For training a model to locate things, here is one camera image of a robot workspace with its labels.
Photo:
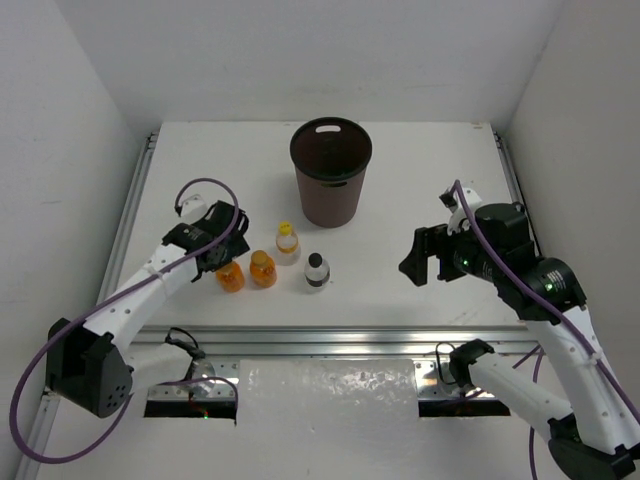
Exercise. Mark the white foam cover sheet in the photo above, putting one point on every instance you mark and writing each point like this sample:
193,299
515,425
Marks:
299,398

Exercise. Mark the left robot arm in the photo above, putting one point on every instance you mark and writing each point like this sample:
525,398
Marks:
93,366

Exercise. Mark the clear bottle black cap left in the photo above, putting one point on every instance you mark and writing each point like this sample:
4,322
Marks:
316,272

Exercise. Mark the aluminium table frame rail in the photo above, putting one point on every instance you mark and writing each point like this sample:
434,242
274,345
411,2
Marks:
368,311

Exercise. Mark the clear bottle yellow cap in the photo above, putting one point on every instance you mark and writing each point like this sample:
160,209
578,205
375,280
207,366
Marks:
287,244

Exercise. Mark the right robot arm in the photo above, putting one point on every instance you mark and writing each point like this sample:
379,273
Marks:
591,433

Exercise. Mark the dark brown plastic bin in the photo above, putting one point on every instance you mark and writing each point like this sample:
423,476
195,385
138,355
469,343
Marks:
330,156

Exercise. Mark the orange bottle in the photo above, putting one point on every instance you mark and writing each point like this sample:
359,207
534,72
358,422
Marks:
230,277
262,269

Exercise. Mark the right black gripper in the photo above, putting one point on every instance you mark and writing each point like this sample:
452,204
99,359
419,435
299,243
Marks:
429,240

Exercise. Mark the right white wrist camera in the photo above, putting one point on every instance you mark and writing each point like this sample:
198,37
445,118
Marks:
458,221

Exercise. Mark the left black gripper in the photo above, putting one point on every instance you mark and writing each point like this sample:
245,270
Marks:
226,248

